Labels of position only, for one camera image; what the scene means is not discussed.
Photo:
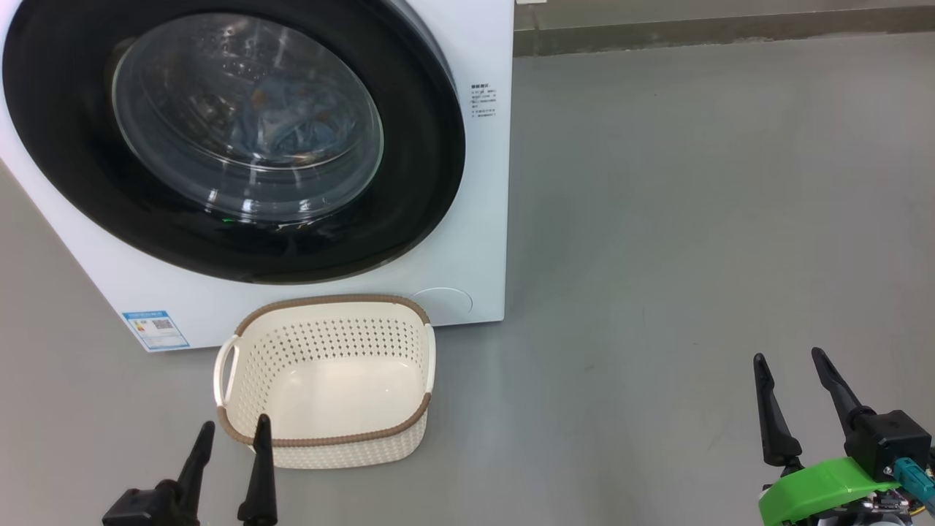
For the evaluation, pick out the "black round washer door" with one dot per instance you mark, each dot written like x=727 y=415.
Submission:
x=58 y=146

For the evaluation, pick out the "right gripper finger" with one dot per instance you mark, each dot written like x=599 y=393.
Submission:
x=840 y=394
x=778 y=438

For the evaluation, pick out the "black text notice sticker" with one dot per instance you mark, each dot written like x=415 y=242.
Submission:
x=483 y=101

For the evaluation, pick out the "blue small-cartoon print garment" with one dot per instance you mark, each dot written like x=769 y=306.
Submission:
x=292 y=128

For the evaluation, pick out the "white front-load washing machine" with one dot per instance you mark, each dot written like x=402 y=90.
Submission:
x=467 y=219

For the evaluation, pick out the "cream perforated laundry basket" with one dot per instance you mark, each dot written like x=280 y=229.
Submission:
x=343 y=336

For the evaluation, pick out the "blue energy label sticker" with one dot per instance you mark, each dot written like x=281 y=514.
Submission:
x=155 y=331

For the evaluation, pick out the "stainless steel washing machine drum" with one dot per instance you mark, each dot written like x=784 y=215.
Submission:
x=190 y=66

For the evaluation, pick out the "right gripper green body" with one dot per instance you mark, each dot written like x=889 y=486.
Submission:
x=811 y=493

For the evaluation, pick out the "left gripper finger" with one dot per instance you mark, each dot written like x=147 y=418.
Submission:
x=196 y=471
x=259 y=482

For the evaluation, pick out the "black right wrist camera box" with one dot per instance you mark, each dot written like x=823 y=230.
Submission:
x=887 y=442

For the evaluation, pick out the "round white filter cover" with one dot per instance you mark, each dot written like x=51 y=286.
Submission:
x=449 y=305

